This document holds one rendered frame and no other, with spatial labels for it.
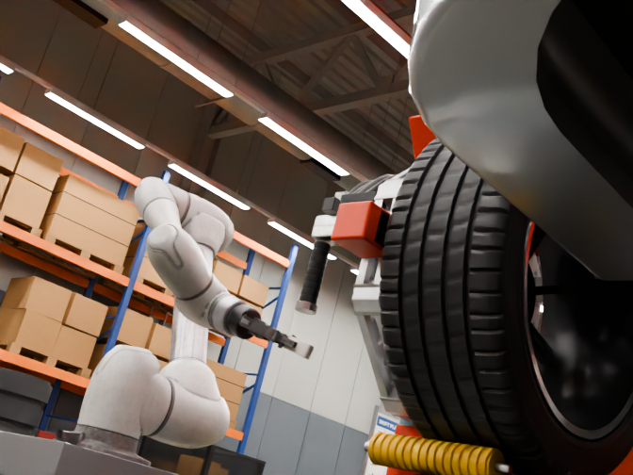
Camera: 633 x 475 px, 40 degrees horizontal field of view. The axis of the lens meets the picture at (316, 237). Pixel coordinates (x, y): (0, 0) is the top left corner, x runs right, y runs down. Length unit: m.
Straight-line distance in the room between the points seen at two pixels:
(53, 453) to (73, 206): 9.98
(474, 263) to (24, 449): 1.20
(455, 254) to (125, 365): 1.05
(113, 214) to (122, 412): 10.09
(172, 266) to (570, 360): 0.87
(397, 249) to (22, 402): 7.50
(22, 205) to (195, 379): 9.39
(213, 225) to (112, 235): 9.60
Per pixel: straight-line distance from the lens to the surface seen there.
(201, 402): 2.27
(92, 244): 11.99
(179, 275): 1.96
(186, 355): 2.35
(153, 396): 2.19
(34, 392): 8.76
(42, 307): 11.64
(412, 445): 1.52
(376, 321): 1.51
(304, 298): 1.73
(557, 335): 1.88
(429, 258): 1.38
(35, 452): 2.08
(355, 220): 1.47
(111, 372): 2.17
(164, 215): 2.40
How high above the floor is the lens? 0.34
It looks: 18 degrees up
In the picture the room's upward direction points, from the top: 15 degrees clockwise
